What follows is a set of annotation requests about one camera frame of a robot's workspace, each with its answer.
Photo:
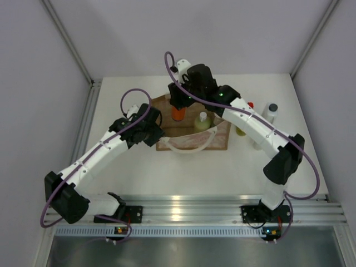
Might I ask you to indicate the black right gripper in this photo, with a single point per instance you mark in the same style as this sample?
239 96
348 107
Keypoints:
177 98

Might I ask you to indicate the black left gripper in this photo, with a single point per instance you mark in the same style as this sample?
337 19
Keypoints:
158 133

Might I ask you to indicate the burlap canvas tote bag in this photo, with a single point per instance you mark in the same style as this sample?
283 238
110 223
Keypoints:
181 137

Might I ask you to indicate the orange bottle with blue cap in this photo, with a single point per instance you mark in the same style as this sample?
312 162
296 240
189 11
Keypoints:
178 114

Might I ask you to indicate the light green lotion bottle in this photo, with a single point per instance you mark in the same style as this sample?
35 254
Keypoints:
202 122

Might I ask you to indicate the yellow bottle with red cap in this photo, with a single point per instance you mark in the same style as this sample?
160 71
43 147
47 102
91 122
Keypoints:
240 132

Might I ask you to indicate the white bottle with grey cap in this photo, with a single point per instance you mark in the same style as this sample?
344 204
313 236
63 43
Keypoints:
270 112

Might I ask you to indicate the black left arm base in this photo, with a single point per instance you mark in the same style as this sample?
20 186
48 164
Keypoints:
128 214

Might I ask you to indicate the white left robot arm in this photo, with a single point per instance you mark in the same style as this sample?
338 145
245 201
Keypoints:
65 191

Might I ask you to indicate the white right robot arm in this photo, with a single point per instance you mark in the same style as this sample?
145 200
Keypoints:
284 151

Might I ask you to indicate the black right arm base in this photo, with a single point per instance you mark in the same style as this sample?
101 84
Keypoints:
258 214

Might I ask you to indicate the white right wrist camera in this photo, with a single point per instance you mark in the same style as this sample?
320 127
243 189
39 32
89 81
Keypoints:
180 68

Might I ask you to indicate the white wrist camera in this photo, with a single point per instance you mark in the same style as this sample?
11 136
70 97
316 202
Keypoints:
180 68
131 111

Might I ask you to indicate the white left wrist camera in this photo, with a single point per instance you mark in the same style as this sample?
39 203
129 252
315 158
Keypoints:
131 111

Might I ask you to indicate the aluminium mounting rail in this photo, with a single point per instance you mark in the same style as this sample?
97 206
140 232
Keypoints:
199 217

